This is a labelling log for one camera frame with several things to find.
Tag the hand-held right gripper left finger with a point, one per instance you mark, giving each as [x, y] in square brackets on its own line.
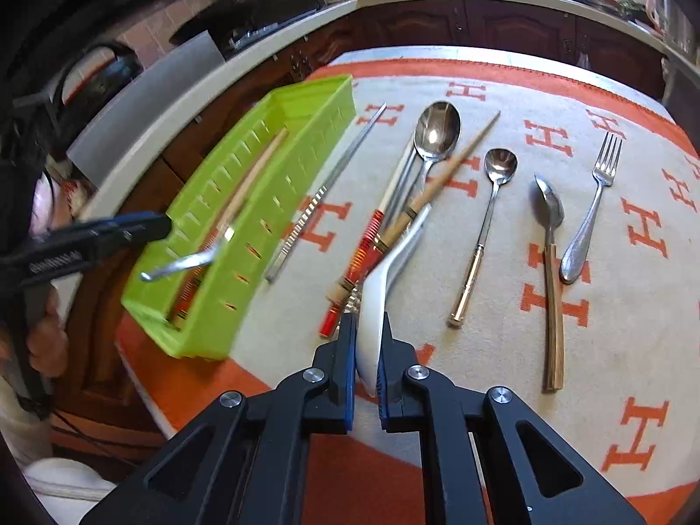
[347, 372]

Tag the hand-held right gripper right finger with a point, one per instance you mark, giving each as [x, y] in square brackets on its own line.
[385, 377]

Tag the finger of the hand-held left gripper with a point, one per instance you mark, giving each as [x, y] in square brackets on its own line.
[109, 227]
[156, 227]

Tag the large stainless steel spoon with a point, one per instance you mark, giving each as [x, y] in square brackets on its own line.
[437, 128]
[180, 267]

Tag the white ceramic spoon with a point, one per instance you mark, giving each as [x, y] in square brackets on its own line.
[372, 311]

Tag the pale chopstick with red pattern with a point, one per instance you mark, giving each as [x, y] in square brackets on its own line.
[257, 175]
[363, 240]

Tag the stainless steel chopstick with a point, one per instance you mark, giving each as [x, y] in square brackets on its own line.
[328, 191]

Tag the green plastic utensil tray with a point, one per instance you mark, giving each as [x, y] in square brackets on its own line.
[322, 104]

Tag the wooden chopstick with banded end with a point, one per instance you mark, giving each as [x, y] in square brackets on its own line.
[459, 158]

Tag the stainless steel fork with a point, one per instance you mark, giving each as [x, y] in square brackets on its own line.
[579, 246]

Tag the person's left hand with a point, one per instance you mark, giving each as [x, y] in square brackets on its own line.
[49, 344]

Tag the stainless steel splash plate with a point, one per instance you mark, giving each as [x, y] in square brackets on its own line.
[153, 109]

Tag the person's white clothing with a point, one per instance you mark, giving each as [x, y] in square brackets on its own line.
[60, 481]

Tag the black gas stove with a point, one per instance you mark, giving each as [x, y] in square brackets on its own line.
[262, 33]

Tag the orange and cream printed blanket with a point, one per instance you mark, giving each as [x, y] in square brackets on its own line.
[629, 284]

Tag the hanging plastic bag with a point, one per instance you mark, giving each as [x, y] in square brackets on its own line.
[585, 61]

